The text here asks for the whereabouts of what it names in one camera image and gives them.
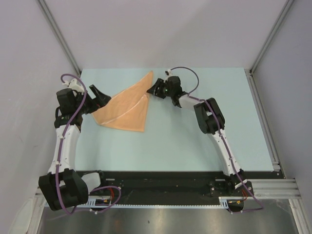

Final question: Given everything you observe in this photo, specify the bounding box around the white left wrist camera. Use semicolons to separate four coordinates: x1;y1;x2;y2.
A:
63;78;85;94

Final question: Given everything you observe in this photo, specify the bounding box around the white slotted cable duct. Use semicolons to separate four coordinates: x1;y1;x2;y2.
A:
81;196;230;210

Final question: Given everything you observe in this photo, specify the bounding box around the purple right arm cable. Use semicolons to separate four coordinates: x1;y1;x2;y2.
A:
165;66;265;213

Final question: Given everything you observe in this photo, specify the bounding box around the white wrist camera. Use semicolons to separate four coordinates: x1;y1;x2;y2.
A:
63;78;85;94
165;69;173;78

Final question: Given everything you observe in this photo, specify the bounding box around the aluminium side rail extrusion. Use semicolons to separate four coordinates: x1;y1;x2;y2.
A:
245;70;282;172

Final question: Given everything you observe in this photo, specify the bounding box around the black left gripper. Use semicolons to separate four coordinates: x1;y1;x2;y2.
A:
74;85;110;115

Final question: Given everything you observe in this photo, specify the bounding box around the left aluminium frame post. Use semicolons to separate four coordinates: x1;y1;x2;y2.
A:
35;0;82;76

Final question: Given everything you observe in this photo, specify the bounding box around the aluminium frame post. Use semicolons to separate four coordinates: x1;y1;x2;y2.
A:
249;0;296;75
35;0;82;76

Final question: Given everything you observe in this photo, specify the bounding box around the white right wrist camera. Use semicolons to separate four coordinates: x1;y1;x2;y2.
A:
165;69;173;78

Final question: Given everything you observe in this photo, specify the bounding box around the right aluminium frame post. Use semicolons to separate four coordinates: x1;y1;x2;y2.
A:
249;0;296;75

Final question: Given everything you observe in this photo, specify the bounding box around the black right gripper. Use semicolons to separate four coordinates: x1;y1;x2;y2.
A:
147;78;174;99

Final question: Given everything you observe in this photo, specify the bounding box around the orange cloth napkin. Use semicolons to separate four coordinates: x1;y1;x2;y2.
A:
92;71;154;132

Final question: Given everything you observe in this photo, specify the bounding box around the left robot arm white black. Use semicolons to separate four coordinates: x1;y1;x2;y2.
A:
39;85;111;211

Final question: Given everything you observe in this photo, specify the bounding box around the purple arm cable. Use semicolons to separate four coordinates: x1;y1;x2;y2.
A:
55;73;122;215
165;66;265;213

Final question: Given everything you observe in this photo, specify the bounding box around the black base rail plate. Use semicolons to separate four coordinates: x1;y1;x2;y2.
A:
73;170;285;210

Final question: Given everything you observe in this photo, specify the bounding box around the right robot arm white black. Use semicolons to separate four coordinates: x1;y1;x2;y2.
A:
147;76;252;195

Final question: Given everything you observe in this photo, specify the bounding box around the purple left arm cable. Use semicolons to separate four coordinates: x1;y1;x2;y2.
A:
55;73;122;215

